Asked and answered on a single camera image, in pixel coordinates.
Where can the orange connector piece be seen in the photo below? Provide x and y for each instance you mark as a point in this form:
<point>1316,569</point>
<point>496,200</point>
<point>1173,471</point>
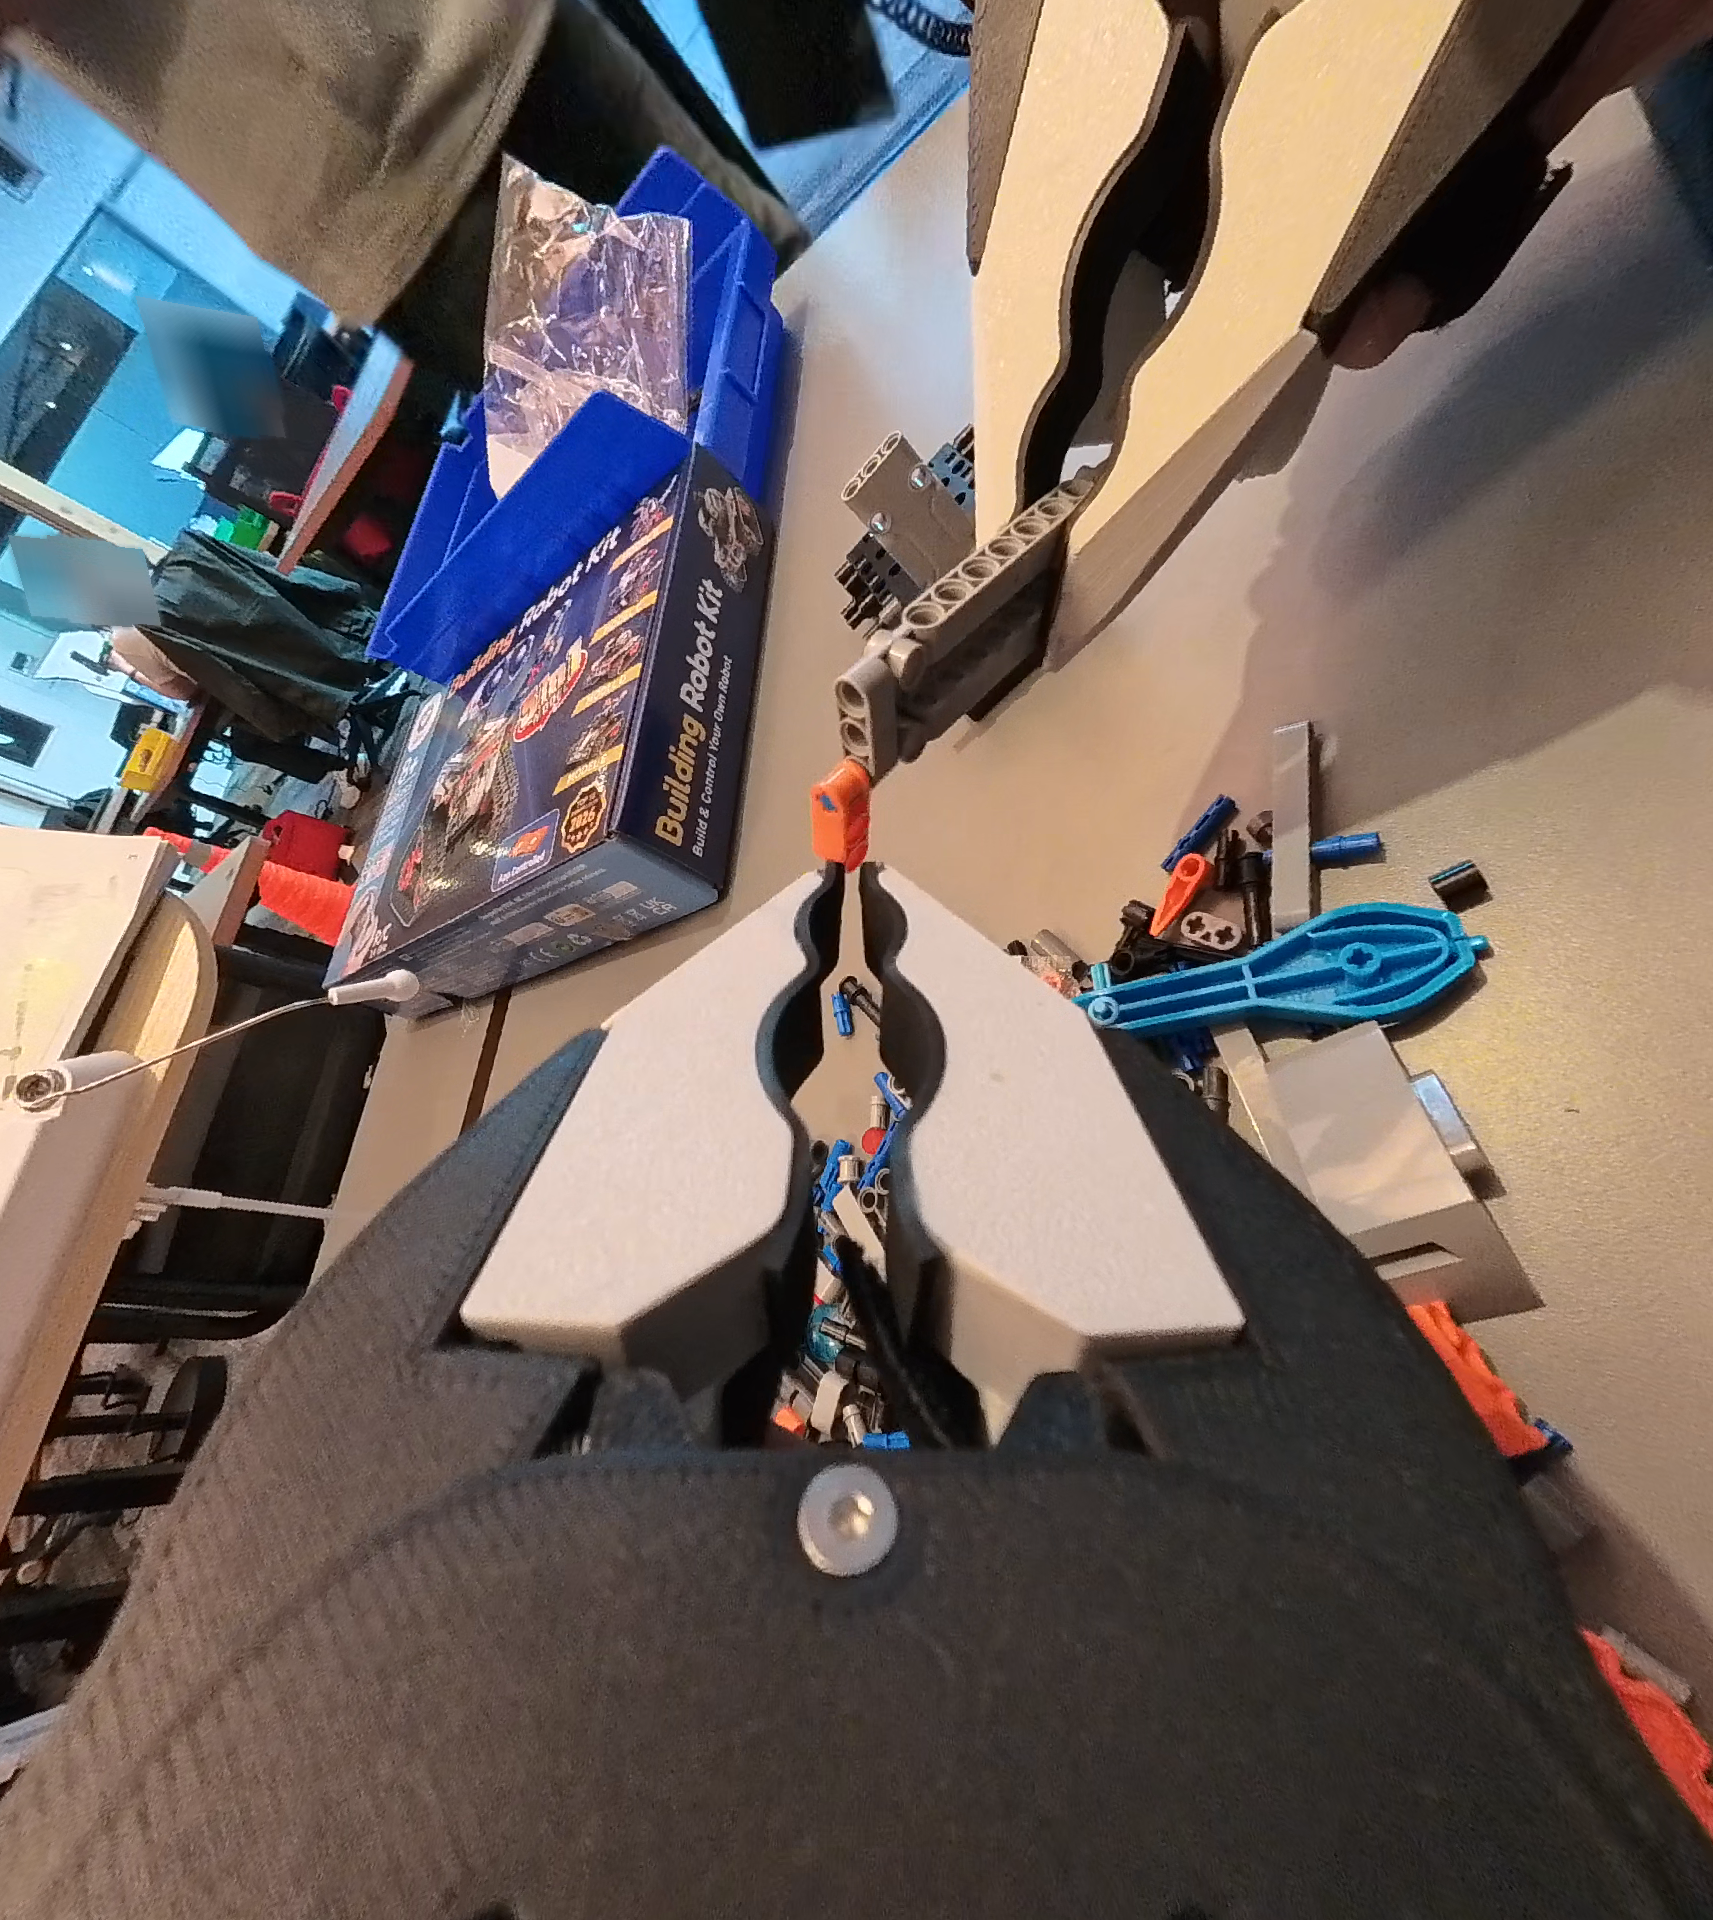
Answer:
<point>847,813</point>

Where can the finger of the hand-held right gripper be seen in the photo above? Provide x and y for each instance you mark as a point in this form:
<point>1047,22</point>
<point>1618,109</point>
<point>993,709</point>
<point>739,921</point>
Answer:
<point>1052,242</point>
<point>1337,149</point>

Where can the yellow storage bin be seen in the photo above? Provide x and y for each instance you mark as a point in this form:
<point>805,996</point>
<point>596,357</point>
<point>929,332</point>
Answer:
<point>152,757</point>

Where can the black backpack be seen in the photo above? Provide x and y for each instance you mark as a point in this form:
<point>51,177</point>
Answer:
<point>274,631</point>

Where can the grey flat panel piece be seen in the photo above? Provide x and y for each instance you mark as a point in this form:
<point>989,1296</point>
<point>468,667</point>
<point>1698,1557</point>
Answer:
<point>1382,1157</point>

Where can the blue toy kit box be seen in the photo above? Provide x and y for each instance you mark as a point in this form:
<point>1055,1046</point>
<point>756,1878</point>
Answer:
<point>571,750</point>

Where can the clear plastic bag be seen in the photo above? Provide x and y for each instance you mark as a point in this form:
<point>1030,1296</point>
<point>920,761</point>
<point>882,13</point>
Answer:
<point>587,316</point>

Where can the person's right hand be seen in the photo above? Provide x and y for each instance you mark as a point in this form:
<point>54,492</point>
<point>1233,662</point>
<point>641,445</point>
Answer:
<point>1667,45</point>

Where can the grey perforated beam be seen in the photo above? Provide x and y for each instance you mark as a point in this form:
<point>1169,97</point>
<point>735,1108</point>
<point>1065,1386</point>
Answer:
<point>961,615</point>

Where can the turquoise wrench-shaped piece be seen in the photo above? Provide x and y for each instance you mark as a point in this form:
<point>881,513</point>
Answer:
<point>1308,967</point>

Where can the wooden book stand, white base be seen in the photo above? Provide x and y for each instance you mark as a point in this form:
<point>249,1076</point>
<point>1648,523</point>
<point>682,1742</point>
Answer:
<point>78,1261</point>

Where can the orange toothed wheel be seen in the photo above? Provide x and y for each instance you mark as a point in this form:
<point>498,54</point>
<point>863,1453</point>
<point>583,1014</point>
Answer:
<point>1671,1755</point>
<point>1480,1383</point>

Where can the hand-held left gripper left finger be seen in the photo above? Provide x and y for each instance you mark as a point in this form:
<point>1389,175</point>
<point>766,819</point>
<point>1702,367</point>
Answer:
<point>646,1202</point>

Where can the instruction manual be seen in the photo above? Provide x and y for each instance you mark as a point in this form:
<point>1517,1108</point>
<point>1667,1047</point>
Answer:
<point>1,1109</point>

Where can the blue storage bin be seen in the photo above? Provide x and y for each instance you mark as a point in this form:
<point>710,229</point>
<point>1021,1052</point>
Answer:
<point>557,513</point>

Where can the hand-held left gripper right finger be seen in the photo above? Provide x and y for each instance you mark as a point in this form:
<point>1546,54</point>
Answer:
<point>1069,1202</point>

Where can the black perforated block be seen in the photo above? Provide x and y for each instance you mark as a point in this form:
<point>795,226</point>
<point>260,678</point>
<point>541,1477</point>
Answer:
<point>902,525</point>

